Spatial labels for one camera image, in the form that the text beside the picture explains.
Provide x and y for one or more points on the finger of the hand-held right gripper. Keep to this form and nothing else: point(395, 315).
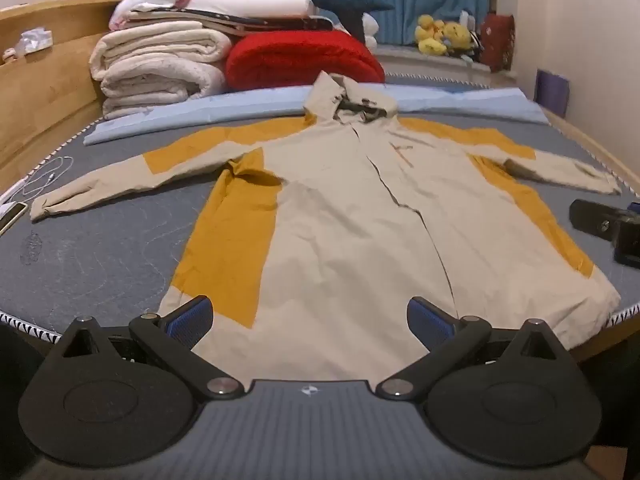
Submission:
point(592, 217)

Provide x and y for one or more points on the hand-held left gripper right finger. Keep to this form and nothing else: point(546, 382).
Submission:
point(429, 321)

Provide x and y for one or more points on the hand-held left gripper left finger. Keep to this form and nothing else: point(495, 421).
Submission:
point(192, 317)

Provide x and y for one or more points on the beige and mustard hooded jacket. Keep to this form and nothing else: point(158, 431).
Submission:
point(340, 220)

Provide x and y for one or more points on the purple box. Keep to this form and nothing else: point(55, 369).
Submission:
point(552, 95)

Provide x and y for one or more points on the red bag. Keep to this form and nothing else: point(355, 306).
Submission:
point(497, 42)

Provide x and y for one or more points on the light blue bed sheet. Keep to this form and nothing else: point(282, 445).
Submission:
point(150, 120)

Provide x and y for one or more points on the smartphone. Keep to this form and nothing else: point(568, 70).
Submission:
point(11, 217)

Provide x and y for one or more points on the yellow plush toy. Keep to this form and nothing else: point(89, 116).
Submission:
point(459, 35)
point(431, 35)

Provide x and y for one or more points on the cream folded quilt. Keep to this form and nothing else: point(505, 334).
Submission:
point(160, 65)

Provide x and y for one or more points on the wooden bed headboard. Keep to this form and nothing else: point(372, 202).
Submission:
point(45, 100)

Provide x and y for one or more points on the red folded blanket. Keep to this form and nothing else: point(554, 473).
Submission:
point(300, 60)

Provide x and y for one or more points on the white folded blanket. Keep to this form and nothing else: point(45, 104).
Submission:
point(250, 5)

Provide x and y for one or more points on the white tissue pack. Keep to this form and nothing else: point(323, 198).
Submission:
point(36, 40)

